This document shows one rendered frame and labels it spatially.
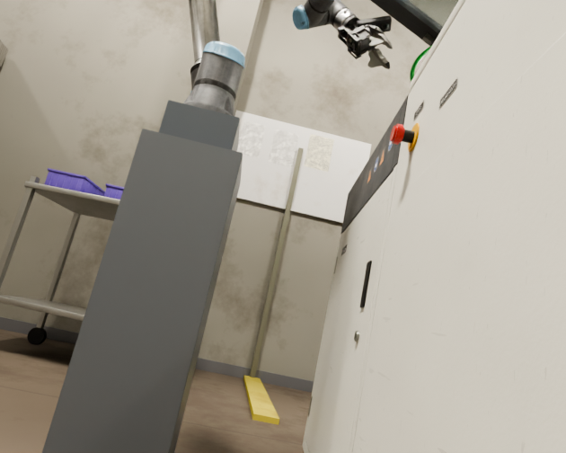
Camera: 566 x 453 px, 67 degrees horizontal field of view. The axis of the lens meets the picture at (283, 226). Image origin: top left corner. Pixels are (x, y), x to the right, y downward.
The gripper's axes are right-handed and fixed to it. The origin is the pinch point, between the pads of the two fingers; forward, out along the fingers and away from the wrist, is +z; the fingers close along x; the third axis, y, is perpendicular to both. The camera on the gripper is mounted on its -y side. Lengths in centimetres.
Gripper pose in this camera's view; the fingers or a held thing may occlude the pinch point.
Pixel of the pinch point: (390, 56)
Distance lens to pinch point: 150.3
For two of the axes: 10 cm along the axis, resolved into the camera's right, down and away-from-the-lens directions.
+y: -8.6, 4.9, -1.4
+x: -1.2, -4.7, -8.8
